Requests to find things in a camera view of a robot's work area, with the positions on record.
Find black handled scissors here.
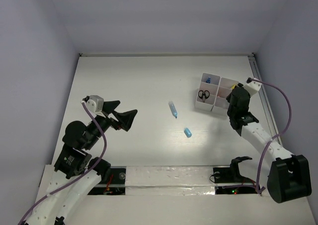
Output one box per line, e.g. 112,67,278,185
198,90,210,103

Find blue marker tip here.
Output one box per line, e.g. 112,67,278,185
168,101,178,119

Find short blue eraser cap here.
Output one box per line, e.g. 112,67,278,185
184,128,192,138

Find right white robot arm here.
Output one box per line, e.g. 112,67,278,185
226,82,312,203

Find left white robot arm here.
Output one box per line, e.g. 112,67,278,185
19,95,138,225

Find white divided organizer box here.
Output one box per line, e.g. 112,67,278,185
194,73,239,116

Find table back edge strip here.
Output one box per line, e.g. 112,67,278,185
79,53,255,57

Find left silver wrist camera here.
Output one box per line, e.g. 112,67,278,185
81,95,104,114

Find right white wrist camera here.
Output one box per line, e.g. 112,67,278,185
243,77,262,96

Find aluminium side rail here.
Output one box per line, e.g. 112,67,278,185
248,54,278,136

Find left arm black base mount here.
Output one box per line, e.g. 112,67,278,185
88,166,126,196

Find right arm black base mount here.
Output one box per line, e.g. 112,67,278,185
209,156,257,195

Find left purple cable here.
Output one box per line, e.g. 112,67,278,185
17,103,107,225

